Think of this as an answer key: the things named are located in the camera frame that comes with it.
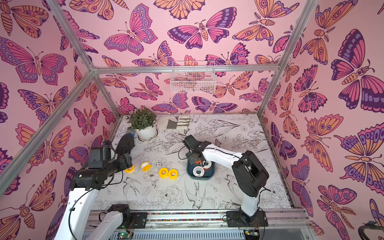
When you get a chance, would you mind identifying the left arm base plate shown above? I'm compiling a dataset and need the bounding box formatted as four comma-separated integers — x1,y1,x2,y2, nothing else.
129,212,148,229

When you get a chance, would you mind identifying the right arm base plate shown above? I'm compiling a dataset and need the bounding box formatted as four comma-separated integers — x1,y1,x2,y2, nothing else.
226,210,269,228

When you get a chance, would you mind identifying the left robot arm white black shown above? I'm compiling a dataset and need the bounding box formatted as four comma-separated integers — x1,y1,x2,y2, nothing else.
55,140,135,240

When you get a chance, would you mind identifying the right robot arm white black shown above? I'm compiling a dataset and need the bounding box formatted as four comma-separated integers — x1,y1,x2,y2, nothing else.
183,135,269,220

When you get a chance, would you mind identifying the potted green plant white pot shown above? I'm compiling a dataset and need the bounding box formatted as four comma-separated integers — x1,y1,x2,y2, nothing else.
129,107,157,142

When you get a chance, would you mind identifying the black work glove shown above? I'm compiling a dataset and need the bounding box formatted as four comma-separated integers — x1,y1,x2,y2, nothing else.
115,131,135,156

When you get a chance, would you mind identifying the teal plastic storage box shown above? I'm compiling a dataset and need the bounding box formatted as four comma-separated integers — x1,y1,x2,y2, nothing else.
187,160,216,181

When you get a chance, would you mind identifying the white tape roll front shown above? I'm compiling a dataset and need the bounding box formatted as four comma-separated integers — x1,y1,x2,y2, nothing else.
193,166,205,178

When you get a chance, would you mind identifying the folded green white cloth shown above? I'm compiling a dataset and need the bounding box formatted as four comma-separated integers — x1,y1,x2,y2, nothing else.
157,116,191,130

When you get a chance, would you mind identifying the white wire basket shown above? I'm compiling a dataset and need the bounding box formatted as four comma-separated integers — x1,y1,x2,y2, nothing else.
169,60,217,94

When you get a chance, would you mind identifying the orange rim white tape roll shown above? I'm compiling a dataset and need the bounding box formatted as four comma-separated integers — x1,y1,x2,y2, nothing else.
125,166,135,174

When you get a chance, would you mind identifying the small yellow white tape roll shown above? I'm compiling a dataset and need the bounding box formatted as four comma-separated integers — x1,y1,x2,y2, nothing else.
141,162,152,172

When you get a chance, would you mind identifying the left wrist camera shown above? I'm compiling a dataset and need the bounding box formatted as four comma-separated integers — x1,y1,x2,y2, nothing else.
89,146,112,169

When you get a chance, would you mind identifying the aluminium front rail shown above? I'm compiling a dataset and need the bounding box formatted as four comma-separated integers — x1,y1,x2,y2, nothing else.
81,210,317,240

